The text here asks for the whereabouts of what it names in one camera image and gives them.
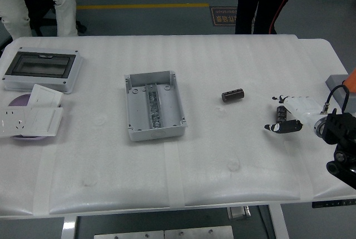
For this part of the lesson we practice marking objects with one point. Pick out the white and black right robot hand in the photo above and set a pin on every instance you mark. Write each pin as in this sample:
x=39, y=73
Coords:
x=301, y=108

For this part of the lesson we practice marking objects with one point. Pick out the black cylindrical battery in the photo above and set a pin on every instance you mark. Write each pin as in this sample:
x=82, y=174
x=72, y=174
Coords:
x=281, y=112
x=233, y=95

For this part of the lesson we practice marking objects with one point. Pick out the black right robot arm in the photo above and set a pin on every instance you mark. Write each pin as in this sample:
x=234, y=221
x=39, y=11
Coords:
x=339, y=128

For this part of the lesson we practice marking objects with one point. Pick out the open grey junction box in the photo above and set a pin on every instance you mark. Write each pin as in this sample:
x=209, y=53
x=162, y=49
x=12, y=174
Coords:
x=164, y=111

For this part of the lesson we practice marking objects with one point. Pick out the grey block base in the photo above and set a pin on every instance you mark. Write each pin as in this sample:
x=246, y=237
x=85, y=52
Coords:
x=335, y=82

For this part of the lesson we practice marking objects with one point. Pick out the orange cone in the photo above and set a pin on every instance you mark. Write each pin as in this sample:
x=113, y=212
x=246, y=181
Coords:
x=351, y=80

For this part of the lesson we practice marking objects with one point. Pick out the black table control panel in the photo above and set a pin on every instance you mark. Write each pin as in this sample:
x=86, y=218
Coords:
x=333, y=203

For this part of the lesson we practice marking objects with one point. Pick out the white table leg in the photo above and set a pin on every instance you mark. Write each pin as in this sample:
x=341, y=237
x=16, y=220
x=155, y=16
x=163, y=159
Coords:
x=278, y=222
x=69, y=228

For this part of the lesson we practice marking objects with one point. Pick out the brown floor sign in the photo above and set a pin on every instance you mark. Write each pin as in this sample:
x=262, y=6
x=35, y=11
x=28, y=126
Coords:
x=222, y=16

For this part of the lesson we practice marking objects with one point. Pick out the grey metal plate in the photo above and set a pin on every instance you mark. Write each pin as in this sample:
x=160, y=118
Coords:
x=198, y=233
x=128, y=235

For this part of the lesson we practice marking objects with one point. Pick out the yellow floor tape line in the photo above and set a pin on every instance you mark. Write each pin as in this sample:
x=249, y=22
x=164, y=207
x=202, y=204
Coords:
x=139, y=6

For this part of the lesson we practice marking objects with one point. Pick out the white foam mat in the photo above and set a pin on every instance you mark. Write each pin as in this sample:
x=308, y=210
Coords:
x=111, y=166

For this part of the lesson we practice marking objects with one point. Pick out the seated person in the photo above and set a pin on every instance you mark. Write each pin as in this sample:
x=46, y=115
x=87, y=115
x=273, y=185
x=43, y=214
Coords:
x=65, y=8

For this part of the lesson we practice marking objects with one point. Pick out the black office chair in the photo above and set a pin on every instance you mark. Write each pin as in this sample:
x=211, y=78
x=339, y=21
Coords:
x=41, y=8

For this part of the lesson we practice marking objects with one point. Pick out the purple round plate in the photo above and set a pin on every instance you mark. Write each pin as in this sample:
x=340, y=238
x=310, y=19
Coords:
x=19, y=101

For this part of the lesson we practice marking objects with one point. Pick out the white switch panel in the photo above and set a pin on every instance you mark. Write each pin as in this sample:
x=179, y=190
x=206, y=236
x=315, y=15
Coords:
x=44, y=95
x=43, y=121

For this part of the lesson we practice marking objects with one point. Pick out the grey enclosure with dark window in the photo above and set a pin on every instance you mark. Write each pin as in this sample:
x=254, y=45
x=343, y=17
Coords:
x=39, y=66

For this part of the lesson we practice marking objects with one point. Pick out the white wall socket panel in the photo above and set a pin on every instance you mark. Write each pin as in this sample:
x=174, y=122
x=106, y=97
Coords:
x=12, y=121

